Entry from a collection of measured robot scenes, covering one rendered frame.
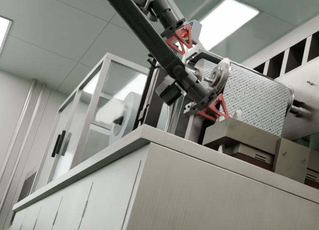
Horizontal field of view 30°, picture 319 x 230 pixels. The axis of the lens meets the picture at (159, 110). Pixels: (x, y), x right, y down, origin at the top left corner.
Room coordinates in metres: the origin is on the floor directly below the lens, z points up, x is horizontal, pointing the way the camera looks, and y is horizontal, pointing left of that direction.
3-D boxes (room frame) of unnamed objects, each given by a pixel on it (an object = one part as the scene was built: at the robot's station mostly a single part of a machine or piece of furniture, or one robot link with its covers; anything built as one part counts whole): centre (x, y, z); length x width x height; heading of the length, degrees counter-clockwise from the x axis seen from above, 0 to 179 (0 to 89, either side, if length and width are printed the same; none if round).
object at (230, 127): (1.73, -0.37, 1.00); 0.40 x 0.16 x 0.06; 106
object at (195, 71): (2.09, -0.07, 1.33); 0.06 x 0.06 x 0.06; 16
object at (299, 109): (1.94, -0.44, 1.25); 0.07 x 0.04 x 0.04; 106
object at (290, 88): (1.93, -0.41, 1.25); 0.15 x 0.01 x 0.15; 16
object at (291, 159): (1.64, -0.41, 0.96); 0.10 x 0.03 x 0.11; 106
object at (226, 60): (1.86, -0.17, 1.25); 0.15 x 0.01 x 0.15; 16
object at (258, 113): (1.83, -0.30, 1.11); 0.23 x 0.01 x 0.18; 106
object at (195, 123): (1.88, -0.11, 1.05); 0.06 x 0.05 x 0.31; 106
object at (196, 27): (2.39, -0.04, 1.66); 0.07 x 0.07 x 0.10; 34
